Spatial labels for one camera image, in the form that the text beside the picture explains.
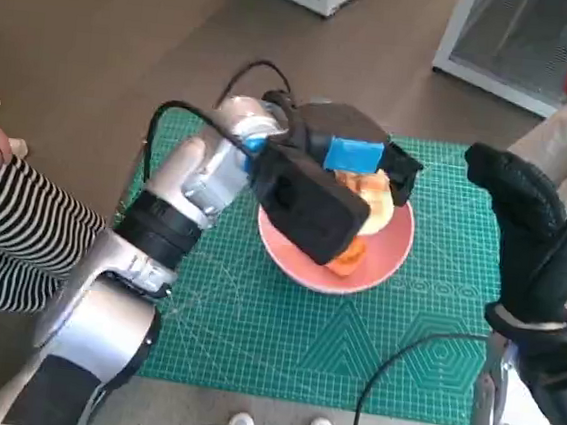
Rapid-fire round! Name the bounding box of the left bare black robot hand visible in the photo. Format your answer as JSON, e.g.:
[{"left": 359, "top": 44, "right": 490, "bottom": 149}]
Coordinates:
[{"left": 289, "top": 99, "right": 430, "bottom": 210}]

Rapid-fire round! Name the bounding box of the right black gloved robot hand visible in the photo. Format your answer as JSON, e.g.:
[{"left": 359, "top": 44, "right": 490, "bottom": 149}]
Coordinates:
[{"left": 448, "top": 141, "right": 567, "bottom": 331}]

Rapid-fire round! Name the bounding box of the round toy bread bun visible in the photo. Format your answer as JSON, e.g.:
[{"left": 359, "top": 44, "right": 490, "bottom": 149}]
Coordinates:
[{"left": 329, "top": 166, "right": 399, "bottom": 239}]

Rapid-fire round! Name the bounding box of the pink bowl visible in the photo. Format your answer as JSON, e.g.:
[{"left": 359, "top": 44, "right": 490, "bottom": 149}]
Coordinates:
[{"left": 249, "top": 182, "right": 419, "bottom": 304}]

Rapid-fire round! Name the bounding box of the long striped toy bread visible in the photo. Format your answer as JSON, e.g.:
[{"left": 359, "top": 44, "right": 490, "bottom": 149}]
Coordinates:
[{"left": 326, "top": 234, "right": 368, "bottom": 280}]

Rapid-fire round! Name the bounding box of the green cutting mat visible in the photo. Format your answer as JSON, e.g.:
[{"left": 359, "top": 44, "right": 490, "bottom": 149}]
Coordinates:
[{"left": 98, "top": 106, "right": 517, "bottom": 425}]

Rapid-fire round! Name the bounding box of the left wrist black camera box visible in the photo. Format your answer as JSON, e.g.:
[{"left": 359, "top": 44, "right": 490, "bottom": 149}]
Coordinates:
[{"left": 243, "top": 141, "right": 377, "bottom": 271}]

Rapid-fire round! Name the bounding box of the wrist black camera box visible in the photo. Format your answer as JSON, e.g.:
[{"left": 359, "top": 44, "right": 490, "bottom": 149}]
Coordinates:
[
  {"left": 243, "top": 141, "right": 377, "bottom": 271},
  {"left": 508, "top": 323, "right": 567, "bottom": 425}
]

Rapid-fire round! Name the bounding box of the black camera cable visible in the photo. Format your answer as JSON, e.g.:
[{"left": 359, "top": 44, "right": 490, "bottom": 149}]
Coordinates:
[{"left": 215, "top": 55, "right": 304, "bottom": 120}]

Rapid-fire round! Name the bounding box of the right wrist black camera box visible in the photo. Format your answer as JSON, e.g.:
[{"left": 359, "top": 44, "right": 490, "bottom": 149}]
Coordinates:
[{"left": 508, "top": 323, "right": 567, "bottom": 425}]

